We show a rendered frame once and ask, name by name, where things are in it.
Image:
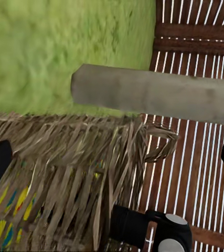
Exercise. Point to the easter egg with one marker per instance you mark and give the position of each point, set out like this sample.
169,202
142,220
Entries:
8,239

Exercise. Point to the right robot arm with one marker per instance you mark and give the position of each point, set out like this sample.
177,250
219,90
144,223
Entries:
172,234

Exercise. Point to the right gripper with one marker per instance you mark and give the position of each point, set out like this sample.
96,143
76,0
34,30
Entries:
118,220

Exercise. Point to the tree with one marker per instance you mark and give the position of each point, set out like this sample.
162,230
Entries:
150,92

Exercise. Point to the wicker basket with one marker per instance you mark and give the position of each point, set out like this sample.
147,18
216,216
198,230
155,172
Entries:
95,167

